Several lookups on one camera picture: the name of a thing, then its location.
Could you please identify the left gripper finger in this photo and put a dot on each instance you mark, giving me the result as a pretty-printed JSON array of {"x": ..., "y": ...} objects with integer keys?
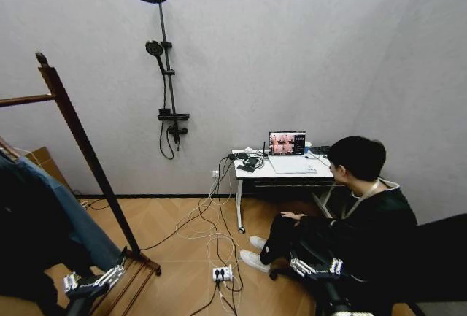
[
  {"x": 71, "y": 282},
  {"x": 109, "y": 274}
]

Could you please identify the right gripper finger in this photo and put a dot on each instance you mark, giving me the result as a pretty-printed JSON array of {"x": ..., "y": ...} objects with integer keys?
[
  {"x": 299, "y": 266},
  {"x": 335, "y": 265}
]

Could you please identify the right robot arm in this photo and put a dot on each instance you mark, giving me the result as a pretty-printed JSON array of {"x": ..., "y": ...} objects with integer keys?
[{"x": 341, "y": 311}]

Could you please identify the black garment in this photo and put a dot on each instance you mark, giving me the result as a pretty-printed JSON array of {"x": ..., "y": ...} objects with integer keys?
[{"x": 25, "y": 228}]

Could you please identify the blue garment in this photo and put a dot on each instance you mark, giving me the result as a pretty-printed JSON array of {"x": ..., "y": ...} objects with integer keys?
[{"x": 62, "y": 206}]

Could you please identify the wooden clothes hanger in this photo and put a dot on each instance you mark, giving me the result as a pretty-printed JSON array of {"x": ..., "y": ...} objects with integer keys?
[{"x": 9, "y": 150}]

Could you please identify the white shoe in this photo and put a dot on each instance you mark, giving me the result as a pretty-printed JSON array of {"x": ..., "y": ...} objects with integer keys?
[
  {"x": 258, "y": 242},
  {"x": 253, "y": 259}
]

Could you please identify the person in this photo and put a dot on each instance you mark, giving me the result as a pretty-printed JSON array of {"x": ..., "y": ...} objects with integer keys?
[{"x": 368, "y": 221}]

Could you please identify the white power strip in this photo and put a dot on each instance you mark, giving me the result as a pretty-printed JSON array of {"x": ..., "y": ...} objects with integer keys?
[{"x": 222, "y": 273}]

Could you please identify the white desk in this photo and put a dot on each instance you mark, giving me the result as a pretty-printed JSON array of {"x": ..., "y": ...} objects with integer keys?
[{"x": 262, "y": 174}]

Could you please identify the open silver laptop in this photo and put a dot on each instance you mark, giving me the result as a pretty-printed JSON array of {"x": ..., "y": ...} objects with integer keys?
[{"x": 292, "y": 162}]

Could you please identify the large black furniture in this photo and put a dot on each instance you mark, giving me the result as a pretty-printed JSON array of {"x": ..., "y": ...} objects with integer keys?
[{"x": 443, "y": 254}]

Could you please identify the flat black device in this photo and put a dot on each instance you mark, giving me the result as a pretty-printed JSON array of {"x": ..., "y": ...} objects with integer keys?
[{"x": 246, "y": 168}]

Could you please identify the black router with antenna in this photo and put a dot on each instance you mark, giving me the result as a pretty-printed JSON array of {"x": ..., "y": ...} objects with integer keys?
[{"x": 255, "y": 155}]

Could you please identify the cardboard box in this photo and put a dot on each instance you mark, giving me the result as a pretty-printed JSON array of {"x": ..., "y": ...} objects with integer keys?
[{"x": 49, "y": 164}]

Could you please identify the wooden clothes rack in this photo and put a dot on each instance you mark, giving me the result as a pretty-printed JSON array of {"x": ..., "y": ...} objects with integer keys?
[{"x": 84, "y": 148}]

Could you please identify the black shower mixer tap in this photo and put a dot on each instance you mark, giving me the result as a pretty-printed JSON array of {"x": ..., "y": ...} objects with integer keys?
[{"x": 177, "y": 131}]

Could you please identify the black shower shelf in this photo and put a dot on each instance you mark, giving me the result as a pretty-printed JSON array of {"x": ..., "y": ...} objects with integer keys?
[{"x": 174, "y": 115}]

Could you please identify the black hand shower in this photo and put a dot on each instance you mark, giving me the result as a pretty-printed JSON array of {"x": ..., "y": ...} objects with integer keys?
[{"x": 153, "y": 49}]

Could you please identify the black shower rail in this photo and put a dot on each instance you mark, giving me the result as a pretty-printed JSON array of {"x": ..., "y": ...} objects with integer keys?
[{"x": 166, "y": 57}]

